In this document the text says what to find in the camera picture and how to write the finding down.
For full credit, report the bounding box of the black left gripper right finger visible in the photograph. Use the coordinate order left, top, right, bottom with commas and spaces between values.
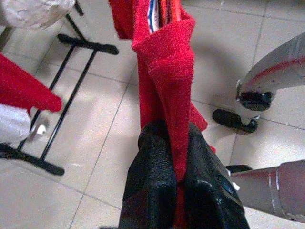
183, 122, 251, 229

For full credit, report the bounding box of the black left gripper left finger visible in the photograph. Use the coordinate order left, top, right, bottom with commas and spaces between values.
118, 118, 178, 229

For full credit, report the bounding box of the red shirt with white print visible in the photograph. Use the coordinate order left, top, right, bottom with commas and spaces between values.
108, 0, 216, 229

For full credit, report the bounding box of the silver left robot leg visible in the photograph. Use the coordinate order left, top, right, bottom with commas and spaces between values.
225, 159, 305, 223

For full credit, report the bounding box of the silver robot leg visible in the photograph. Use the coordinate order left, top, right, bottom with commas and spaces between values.
225, 159, 305, 223
235, 31, 305, 113

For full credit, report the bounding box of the black right robot foot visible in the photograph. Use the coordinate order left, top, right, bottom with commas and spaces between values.
212, 108, 258, 135

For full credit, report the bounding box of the small white plastic piece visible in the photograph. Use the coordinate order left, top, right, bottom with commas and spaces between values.
30, 123, 47, 137

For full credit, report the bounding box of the silver right robot leg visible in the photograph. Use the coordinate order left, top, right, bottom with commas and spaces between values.
235, 31, 305, 113

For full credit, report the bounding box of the steel and black clothes rack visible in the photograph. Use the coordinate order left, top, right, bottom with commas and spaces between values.
0, 0, 120, 177

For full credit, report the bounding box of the white hanging shirt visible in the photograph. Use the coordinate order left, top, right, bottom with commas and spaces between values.
0, 102, 32, 144

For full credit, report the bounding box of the red shirt with white stripes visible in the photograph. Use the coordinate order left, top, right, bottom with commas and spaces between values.
0, 52, 63, 113

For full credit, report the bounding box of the grey white crumpled jacket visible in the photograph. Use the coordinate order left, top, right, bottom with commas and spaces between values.
0, 0, 75, 30

